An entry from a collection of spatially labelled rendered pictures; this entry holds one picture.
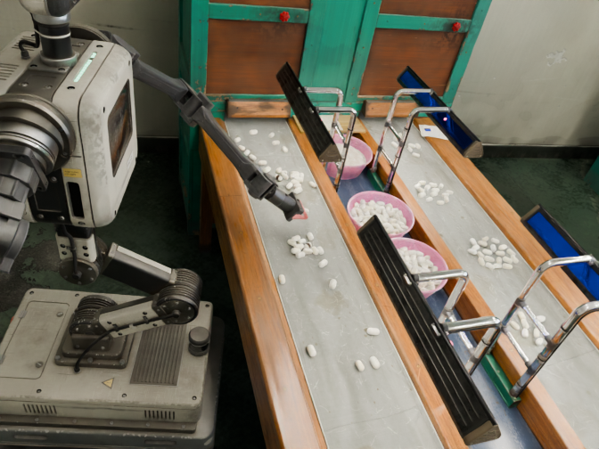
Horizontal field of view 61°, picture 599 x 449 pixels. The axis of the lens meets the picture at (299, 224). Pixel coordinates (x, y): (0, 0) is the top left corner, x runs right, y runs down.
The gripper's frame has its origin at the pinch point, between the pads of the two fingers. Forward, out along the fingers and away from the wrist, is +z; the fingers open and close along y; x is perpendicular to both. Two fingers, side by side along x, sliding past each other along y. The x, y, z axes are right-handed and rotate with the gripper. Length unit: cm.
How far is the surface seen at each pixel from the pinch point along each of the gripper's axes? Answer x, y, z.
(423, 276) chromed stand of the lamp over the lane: -29, -61, -16
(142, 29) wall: 29, 164, -38
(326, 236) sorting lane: -0.8, -5.7, 9.0
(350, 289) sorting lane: -0.7, -31.8, 8.9
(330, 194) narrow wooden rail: -7.9, 15.4, 13.5
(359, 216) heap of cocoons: -11.9, 3.3, 21.4
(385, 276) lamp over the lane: -21, -55, -17
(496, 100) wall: -102, 147, 168
